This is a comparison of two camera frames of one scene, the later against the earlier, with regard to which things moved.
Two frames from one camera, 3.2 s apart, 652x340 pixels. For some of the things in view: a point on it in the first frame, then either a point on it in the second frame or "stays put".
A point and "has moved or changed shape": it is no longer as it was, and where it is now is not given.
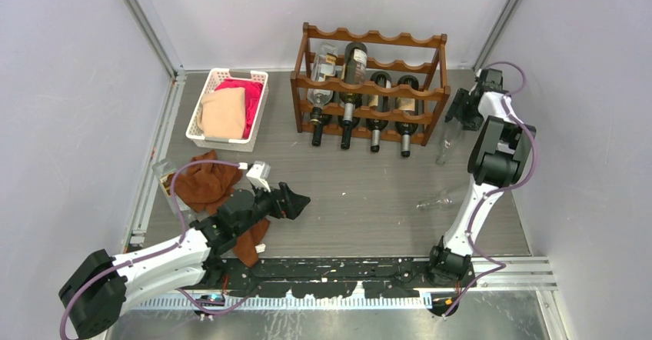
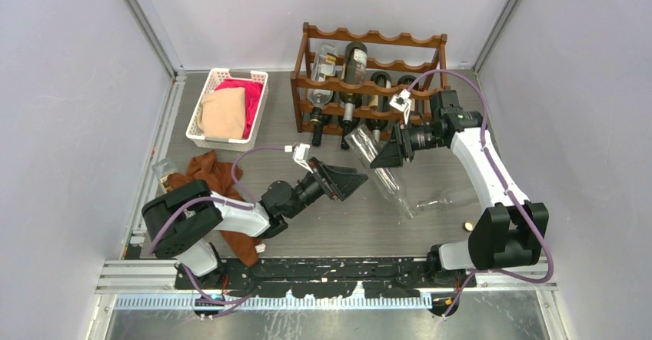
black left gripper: [290, 206] to [340, 181]
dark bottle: [319, 120] stays put
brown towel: [205, 187] stays put
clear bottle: [450, 133] has moved or changed shape
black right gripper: [472, 124] to [398, 147]
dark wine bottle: [380, 104] stays put
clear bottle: [164, 170] stays put
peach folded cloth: [223, 113] stays put
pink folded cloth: [252, 90] stays put
